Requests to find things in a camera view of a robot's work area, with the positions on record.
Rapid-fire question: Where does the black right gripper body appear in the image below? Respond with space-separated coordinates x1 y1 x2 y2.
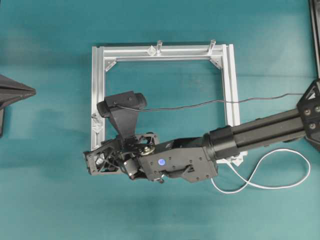
83 132 160 180

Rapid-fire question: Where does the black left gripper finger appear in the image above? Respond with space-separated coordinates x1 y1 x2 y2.
0 75 36 105

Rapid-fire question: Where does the white ethernet cable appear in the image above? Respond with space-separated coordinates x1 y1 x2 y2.
212 148 312 194

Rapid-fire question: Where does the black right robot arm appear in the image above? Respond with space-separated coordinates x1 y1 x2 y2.
84 80 320 183

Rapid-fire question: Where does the far aluminium pin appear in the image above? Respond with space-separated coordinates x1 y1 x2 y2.
156 40 163 56

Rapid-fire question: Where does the top pin right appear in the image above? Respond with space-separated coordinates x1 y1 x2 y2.
207 39 216 56

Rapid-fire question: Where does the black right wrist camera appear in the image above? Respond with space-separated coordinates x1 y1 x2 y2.
96 91 147 139

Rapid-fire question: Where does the square aluminium extrusion frame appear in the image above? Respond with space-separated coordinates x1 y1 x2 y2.
89 41 248 167

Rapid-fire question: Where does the black rail top right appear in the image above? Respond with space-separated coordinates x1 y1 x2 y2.
309 0 320 64

